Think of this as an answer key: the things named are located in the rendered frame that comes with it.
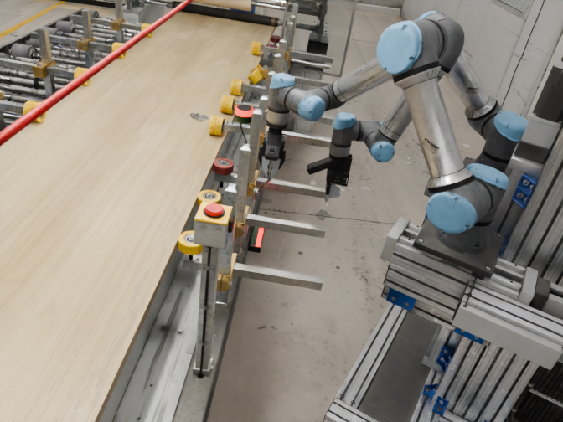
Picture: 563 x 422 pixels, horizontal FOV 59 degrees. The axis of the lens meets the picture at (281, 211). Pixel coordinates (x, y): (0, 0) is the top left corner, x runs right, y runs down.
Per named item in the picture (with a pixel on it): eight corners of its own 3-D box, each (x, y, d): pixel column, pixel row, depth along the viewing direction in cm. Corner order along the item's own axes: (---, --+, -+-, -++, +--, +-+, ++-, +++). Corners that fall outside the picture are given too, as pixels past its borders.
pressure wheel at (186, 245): (193, 254, 160) (195, 226, 154) (208, 268, 156) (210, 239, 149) (172, 264, 155) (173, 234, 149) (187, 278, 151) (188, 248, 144)
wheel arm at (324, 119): (331, 122, 233) (333, 115, 231) (331, 126, 230) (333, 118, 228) (227, 105, 233) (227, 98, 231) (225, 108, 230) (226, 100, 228)
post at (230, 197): (226, 310, 161) (239, 183, 135) (224, 317, 158) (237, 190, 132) (215, 308, 161) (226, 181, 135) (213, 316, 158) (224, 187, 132)
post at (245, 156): (239, 261, 182) (252, 143, 156) (237, 267, 179) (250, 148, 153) (229, 259, 182) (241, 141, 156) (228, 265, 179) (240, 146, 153)
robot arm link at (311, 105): (335, 95, 152) (309, 82, 157) (312, 100, 144) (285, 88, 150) (330, 118, 156) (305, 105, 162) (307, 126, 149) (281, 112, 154)
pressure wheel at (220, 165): (233, 183, 201) (235, 158, 194) (229, 193, 194) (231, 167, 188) (213, 180, 201) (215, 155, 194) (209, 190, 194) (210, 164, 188)
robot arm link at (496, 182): (501, 213, 140) (519, 172, 133) (481, 229, 132) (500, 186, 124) (462, 194, 147) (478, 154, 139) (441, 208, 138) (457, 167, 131)
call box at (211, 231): (229, 234, 114) (233, 205, 110) (224, 252, 108) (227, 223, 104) (199, 229, 114) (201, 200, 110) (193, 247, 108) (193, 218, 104)
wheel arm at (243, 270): (320, 285, 157) (322, 275, 155) (320, 293, 154) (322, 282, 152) (185, 263, 157) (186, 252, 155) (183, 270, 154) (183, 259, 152)
